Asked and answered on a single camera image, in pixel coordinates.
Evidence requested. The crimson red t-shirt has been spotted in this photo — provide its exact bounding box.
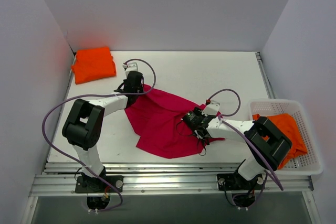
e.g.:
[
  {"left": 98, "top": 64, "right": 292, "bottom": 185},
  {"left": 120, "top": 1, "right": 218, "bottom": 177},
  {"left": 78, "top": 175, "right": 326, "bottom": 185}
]
[{"left": 124, "top": 84, "right": 226, "bottom": 159}]

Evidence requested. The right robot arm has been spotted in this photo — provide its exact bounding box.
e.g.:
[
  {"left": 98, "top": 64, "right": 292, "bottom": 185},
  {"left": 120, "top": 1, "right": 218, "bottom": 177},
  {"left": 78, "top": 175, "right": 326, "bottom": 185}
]
[{"left": 181, "top": 108, "right": 292, "bottom": 189}]

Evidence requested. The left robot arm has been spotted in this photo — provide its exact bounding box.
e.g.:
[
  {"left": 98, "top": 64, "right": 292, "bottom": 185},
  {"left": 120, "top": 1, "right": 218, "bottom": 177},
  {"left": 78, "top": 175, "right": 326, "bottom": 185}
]
[{"left": 62, "top": 71, "right": 143, "bottom": 192}]

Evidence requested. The folded orange t-shirt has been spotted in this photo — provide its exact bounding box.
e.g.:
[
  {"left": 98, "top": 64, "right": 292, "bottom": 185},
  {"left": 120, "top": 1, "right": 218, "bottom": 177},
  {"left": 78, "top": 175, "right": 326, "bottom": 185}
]
[{"left": 71, "top": 47, "right": 117, "bottom": 84}]

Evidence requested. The crumpled orange t-shirt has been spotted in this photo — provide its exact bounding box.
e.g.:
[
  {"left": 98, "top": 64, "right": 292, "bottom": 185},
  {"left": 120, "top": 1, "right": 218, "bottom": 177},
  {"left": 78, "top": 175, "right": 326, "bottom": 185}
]
[{"left": 247, "top": 113, "right": 307, "bottom": 171}]

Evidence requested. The white plastic basket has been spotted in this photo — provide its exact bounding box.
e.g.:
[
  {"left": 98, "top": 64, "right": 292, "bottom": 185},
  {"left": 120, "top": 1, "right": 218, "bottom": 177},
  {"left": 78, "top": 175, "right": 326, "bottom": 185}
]
[{"left": 248, "top": 99, "right": 323, "bottom": 176}]

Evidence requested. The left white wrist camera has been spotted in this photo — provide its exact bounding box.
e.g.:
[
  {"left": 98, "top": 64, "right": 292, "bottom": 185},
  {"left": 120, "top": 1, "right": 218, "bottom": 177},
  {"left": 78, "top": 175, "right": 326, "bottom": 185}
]
[{"left": 122, "top": 62, "right": 138, "bottom": 77}]

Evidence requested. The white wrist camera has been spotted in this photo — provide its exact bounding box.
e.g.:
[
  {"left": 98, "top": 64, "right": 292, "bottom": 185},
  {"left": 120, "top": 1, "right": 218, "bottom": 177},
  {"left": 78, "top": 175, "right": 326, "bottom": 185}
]
[
  {"left": 122, "top": 62, "right": 138, "bottom": 77},
  {"left": 203, "top": 99, "right": 221, "bottom": 116}
]

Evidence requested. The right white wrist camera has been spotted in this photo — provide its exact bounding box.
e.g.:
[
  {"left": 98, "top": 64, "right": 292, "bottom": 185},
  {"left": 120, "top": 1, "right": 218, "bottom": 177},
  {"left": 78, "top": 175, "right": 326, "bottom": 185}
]
[{"left": 203, "top": 99, "right": 221, "bottom": 116}]

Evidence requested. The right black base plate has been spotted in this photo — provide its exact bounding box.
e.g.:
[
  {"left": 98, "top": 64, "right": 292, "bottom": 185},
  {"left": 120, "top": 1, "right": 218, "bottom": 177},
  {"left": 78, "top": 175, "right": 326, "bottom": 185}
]
[{"left": 216, "top": 173, "right": 264, "bottom": 191}]

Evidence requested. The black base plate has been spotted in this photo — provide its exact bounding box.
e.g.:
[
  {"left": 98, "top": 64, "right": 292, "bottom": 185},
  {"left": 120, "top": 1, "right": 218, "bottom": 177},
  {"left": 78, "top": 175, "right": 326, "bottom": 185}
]
[
  {"left": 216, "top": 173, "right": 264, "bottom": 191},
  {"left": 75, "top": 175, "right": 124, "bottom": 194}
]

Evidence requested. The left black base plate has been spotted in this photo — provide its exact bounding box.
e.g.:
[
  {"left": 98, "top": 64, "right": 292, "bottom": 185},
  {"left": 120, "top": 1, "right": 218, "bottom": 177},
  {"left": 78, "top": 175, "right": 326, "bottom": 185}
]
[{"left": 75, "top": 175, "right": 124, "bottom": 194}]

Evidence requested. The aluminium rail frame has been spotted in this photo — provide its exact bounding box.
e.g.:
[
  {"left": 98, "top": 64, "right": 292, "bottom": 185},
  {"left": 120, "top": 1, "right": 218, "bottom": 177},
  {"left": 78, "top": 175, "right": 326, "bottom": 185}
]
[{"left": 28, "top": 51, "right": 314, "bottom": 197}]

